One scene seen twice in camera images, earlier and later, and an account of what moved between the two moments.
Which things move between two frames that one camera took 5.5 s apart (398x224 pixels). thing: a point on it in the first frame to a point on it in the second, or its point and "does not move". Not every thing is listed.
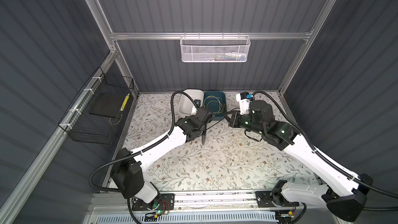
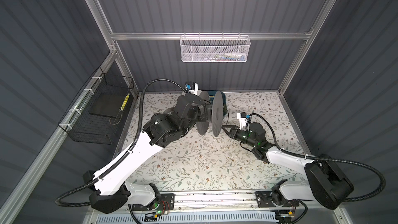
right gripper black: (232, 120) to (233, 132)
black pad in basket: (109, 105) does not move
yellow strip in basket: (125, 102) does not move
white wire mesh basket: (215, 49) does not move
